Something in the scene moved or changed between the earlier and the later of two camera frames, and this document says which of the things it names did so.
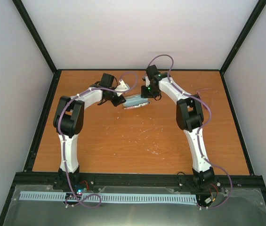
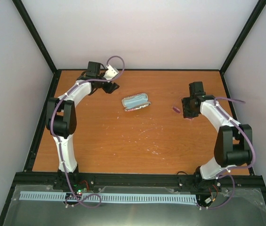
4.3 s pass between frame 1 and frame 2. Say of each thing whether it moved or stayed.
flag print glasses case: stayed
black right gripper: moved
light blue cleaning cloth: stayed
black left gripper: moved
